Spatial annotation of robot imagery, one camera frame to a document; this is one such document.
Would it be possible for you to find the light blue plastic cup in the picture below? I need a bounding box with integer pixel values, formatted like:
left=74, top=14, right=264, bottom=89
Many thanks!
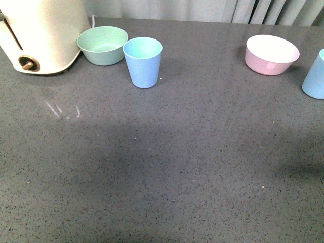
left=302, top=49, right=324, bottom=100

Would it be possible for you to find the white two-slot toaster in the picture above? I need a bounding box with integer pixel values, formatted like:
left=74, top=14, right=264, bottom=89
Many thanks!
left=1, top=0, right=90, bottom=75

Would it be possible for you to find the pink bowl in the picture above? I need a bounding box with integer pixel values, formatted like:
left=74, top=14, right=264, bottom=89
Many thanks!
left=245, top=34, right=300, bottom=76

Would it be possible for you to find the mint green bowl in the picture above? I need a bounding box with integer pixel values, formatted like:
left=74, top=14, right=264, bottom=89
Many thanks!
left=77, top=26, right=128, bottom=66

